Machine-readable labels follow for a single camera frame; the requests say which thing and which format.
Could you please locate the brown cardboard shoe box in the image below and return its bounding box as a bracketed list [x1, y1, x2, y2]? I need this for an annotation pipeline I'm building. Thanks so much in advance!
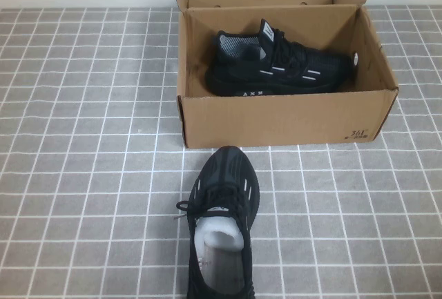
[173, 0, 400, 149]

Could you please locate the black knit sneaker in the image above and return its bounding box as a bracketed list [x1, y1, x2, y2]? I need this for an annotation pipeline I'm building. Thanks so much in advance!
[175, 145, 260, 299]
[204, 18, 356, 97]

